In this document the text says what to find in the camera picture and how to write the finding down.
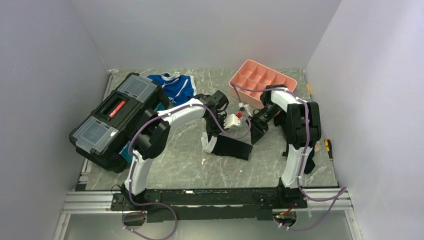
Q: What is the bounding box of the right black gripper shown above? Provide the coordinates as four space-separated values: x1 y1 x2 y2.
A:
245 102 282 146

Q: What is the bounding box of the black white underwear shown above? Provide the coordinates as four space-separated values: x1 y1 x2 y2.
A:
201 132 253 161

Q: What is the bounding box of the pink divided organizer tray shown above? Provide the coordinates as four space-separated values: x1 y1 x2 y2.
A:
228 59 298 109

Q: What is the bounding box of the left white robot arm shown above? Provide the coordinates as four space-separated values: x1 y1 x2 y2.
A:
121 90 229 210

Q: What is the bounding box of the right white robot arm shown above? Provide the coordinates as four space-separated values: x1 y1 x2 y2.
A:
249 84 322 208

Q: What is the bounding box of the blue white underwear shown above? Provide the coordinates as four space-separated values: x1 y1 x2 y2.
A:
147 71 197 107

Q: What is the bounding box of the brown cardboard piece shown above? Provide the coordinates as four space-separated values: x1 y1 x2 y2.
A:
314 142 322 152

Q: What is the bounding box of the black cloth at right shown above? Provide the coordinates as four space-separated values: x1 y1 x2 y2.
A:
281 114 317 175

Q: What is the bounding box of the yellow black screwdriver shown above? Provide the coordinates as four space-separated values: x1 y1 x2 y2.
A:
324 138 334 161

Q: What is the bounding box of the black plastic toolbox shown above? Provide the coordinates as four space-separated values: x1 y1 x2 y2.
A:
69 72 170 173

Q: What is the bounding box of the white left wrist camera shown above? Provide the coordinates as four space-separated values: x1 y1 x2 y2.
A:
223 113 242 129

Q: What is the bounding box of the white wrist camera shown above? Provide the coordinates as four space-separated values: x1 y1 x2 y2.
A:
238 102 250 116
223 113 242 129

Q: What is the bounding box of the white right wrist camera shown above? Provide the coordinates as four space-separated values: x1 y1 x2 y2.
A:
238 102 250 116

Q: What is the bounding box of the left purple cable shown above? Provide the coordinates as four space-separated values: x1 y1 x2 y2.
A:
121 103 253 240

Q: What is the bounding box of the purple cable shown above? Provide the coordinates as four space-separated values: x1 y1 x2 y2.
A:
121 103 253 240
230 81 347 232

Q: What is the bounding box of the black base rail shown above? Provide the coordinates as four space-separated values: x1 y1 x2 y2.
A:
110 187 295 223

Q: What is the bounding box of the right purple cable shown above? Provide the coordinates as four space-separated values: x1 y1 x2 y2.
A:
230 81 347 232

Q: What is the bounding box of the aluminium frame rail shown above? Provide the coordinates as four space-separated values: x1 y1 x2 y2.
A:
53 191 129 240

